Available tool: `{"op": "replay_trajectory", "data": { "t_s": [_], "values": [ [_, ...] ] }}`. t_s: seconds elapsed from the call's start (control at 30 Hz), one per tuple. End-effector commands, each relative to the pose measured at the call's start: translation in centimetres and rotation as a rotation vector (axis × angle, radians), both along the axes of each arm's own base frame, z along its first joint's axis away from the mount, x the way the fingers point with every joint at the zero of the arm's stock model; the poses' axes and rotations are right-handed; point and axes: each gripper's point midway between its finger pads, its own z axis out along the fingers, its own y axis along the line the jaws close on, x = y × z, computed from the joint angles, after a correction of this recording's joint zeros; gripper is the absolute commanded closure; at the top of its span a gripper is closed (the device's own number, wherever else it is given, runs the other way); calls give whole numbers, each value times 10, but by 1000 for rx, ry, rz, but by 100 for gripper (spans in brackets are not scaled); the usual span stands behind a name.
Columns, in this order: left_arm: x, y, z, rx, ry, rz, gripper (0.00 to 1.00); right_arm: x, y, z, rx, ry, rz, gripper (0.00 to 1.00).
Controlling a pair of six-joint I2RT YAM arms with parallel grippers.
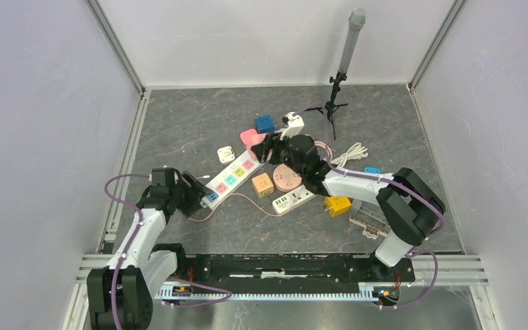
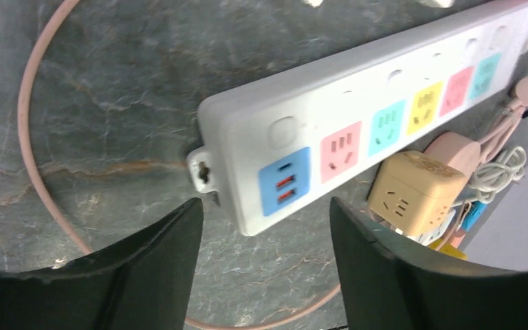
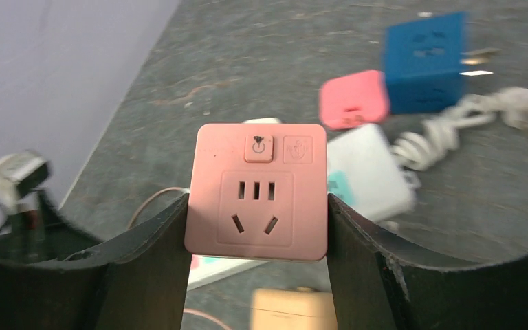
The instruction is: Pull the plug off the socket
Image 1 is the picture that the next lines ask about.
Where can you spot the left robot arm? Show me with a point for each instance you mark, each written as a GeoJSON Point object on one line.
{"type": "Point", "coordinates": [121, 293]}

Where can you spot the coral pink adapter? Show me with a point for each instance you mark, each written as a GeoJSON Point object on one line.
{"type": "Point", "coordinates": [246, 136]}

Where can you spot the grey microphone on tripod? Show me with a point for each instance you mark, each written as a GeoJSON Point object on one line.
{"type": "Point", "coordinates": [357, 20]}

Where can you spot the yellow cube socket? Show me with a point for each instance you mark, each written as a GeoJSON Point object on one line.
{"type": "Point", "coordinates": [337, 205]}

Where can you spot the light blue cube adapter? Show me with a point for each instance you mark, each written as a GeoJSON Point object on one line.
{"type": "Point", "coordinates": [372, 170]}

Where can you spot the grey metal bracket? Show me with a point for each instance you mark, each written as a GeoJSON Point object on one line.
{"type": "Point", "coordinates": [368, 209]}

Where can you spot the dark blue cube socket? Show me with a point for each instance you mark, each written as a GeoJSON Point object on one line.
{"type": "Point", "coordinates": [264, 124]}

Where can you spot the tan cube socket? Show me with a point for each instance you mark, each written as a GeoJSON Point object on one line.
{"type": "Point", "coordinates": [262, 185]}

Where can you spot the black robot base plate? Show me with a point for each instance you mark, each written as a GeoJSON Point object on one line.
{"type": "Point", "coordinates": [332, 273]}

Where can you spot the white dock with green inset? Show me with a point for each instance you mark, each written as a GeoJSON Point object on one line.
{"type": "Point", "coordinates": [230, 179]}

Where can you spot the light pink cube socket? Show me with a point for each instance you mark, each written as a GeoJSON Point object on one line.
{"type": "Point", "coordinates": [254, 140]}

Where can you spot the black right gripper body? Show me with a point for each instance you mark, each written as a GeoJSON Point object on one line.
{"type": "Point", "coordinates": [281, 152]}

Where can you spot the beige perforated bracket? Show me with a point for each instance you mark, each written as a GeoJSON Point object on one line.
{"type": "Point", "coordinates": [369, 230]}

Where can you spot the white power strip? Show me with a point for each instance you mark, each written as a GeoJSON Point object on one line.
{"type": "Point", "coordinates": [292, 199]}

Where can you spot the white adapter plug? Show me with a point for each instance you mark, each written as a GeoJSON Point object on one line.
{"type": "Point", "coordinates": [226, 155]}

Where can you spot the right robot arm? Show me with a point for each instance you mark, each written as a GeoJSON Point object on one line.
{"type": "Point", "coordinates": [412, 210]}

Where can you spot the white slotted cable duct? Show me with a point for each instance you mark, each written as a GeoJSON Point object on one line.
{"type": "Point", "coordinates": [363, 294]}

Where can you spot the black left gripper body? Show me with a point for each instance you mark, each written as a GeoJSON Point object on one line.
{"type": "Point", "coordinates": [185, 197]}

